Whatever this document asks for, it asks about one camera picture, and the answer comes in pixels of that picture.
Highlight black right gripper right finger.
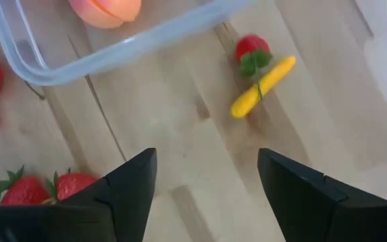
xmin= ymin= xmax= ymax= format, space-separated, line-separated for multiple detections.
xmin=257 ymin=148 xmax=387 ymax=242

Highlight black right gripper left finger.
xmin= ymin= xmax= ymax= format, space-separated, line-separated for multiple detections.
xmin=0 ymin=147 xmax=158 ymax=242

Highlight red strawberry with leaves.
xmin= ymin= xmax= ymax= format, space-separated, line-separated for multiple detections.
xmin=44 ymin=169 xmax=99 ymax=204

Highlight large red strawberry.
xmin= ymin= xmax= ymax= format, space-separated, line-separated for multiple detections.
xmin=0 ymin=164 xmax=52 ymax=206

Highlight yellow toy chili pepper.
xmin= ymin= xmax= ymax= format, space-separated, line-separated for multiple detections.
xmin=230 ymin=55 xmax=297 ymax=119

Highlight small red strawberry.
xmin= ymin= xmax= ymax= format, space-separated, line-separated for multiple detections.
xmin=235 ymin=33 xmax=274 ymax=100

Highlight pink toy peach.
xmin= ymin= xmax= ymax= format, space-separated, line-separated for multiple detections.
xmin=68 ymin=0 xmax=142 ymax=30

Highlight clear plastic tupperware container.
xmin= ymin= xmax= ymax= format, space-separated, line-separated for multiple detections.
xmin=0 ymin=0 xmax=258 ymax=87

